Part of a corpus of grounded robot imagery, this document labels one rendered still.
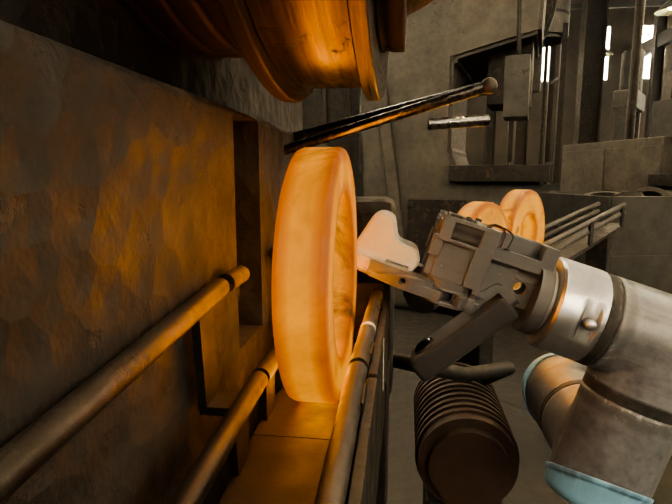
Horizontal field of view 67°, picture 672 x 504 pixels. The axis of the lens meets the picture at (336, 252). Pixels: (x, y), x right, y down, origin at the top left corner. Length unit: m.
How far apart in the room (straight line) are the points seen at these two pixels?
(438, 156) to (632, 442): 2.62
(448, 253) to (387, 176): 2.63
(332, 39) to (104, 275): 0.18
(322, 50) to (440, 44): 2.82
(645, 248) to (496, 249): 2.10
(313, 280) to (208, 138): 0.11
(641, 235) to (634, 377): 2.04
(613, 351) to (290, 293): 0.31
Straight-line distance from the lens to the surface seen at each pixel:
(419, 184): 3.07
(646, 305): 0.52
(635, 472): 0.56
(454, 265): 0.48
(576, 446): 0.56
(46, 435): 0.19
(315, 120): 4.59
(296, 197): 0.31
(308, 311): 0.30
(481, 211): 0.82
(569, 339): 0.50
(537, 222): 1.02
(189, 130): 0.30
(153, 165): 0.26
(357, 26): 0.29
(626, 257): 2.52
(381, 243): 0.48
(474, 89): 0.46
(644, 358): 0.52
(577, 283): 0.50
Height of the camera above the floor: 0.82
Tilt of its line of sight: 8 degrees down
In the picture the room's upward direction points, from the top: straight up
